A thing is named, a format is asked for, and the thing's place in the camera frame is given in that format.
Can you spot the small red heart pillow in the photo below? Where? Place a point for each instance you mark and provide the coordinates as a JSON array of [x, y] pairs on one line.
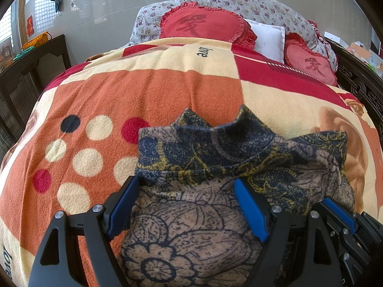
[[311, 62]]

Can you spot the large red heart pillow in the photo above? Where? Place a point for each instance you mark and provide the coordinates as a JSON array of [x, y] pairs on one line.
[[203, 24]]

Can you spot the dark wooden cabinet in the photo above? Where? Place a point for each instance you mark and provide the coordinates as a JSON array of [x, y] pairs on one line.
[[27, 77]]

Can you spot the dark carved bed frame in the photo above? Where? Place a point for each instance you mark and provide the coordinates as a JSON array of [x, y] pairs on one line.
[[359, 86]]

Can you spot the brown floral garment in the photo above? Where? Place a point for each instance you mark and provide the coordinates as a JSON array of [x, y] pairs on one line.
[[194, 221]]

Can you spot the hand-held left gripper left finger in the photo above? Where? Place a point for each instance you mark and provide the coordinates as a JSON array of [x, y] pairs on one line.
[[121, 212]]

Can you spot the orange printed fleece blanket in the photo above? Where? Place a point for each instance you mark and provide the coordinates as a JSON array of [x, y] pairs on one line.
[[119, 89]]

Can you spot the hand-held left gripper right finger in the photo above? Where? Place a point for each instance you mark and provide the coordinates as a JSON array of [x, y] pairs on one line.
[[250, 212]]

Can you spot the colourful clutter pile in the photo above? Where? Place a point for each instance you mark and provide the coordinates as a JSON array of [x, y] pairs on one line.
[[366, 55]]

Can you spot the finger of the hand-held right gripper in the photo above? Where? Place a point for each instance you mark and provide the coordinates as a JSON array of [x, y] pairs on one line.
[[330, 224], [341, 213]]

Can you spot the orange plastic basket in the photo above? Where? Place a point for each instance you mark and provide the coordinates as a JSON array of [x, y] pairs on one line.
[[36, 40]]

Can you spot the floral pillow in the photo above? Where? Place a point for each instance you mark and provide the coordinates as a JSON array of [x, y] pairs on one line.
[[146, 21]]

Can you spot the white pillow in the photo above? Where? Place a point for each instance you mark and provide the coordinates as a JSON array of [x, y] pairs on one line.
[[267, 40]]

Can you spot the red paper wall sign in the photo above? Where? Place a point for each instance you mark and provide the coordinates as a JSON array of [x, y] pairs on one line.
[[30, 25]]

